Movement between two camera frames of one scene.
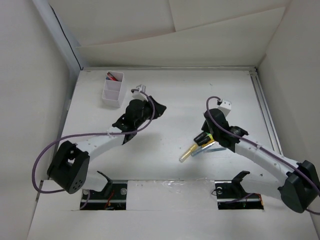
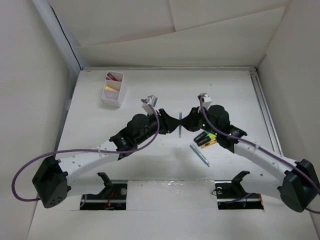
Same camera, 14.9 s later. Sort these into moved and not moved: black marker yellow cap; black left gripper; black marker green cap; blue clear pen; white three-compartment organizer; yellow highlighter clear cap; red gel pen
Moved: yellow highlighter clear cap; blue clear pen; black left gripper
Not moved: white three-compartment organizer; black marker green cap; red gel pen; black marker yellow cap
